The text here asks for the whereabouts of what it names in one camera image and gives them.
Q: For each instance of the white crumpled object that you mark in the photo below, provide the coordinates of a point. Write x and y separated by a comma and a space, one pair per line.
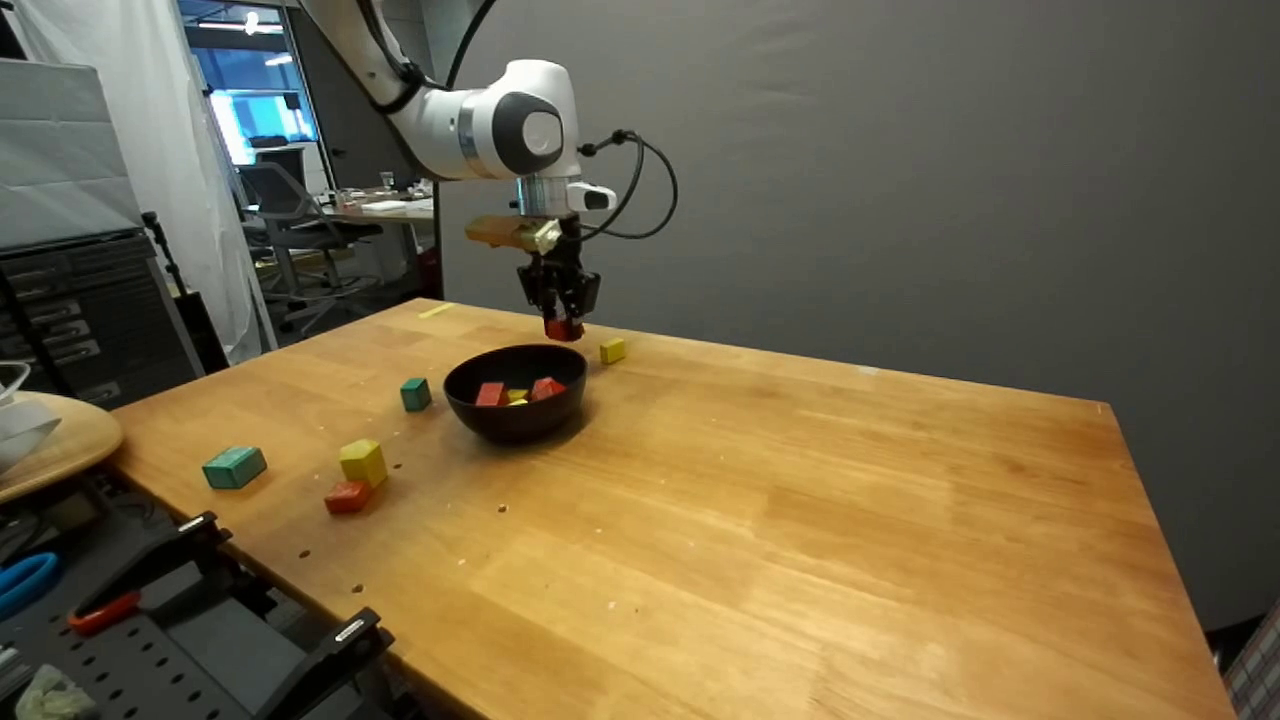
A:
47, 699

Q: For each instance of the small yellow cube block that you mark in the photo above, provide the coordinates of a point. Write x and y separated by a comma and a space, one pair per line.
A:
519, 399

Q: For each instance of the large green rectangular block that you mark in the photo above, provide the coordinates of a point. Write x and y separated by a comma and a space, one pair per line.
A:
233, 469

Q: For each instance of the black tripod stand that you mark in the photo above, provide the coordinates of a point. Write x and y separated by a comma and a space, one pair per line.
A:
182, 286

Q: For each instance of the grey fabric backdrop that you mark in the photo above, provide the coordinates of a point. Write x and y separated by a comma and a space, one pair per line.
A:
935, 200

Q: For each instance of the black cabinet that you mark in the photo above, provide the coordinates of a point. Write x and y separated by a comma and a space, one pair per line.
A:
83, 320

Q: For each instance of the thin yellow rectangular block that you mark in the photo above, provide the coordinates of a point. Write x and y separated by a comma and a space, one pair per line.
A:
613, 354

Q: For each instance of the black bowl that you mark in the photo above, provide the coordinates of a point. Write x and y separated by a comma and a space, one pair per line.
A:
513, 426

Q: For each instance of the clear plastic container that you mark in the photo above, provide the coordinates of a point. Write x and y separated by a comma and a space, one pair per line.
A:
20, 408

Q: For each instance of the background desk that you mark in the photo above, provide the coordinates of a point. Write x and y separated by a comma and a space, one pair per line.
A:
382, 206

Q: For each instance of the red square prism block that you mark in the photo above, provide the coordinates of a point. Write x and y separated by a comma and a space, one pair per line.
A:
562, 331

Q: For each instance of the office chair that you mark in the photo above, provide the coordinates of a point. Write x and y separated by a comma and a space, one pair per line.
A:
282, 226

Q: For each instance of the blue lit window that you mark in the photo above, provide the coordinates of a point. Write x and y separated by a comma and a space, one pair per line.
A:
260, 115

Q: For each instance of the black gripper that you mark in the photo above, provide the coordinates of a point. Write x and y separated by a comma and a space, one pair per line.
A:
567, 273

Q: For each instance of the small red cube block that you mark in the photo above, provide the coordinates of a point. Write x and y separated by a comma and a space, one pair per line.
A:
489, 395

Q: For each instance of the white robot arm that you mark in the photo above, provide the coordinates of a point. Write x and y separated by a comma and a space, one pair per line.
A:
460, 126

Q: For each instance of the flat red rectangular block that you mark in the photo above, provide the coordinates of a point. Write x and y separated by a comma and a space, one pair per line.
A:
351, 502

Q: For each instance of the small green cube block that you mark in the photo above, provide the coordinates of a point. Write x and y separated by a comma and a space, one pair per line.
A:
419, 395

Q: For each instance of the red hexagonal block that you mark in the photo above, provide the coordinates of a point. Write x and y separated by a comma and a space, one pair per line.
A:
551, 389

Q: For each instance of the yellow hexagonal block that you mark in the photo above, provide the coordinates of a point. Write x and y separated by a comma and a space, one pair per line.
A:
362, 463

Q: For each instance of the tan wrist camera box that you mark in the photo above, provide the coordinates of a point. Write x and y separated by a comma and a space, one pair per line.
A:
513, 232

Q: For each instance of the round wooden table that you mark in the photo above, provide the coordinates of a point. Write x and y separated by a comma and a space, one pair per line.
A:
72, 444

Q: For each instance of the grey panel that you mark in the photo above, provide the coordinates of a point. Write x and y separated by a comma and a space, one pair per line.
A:
67, 146

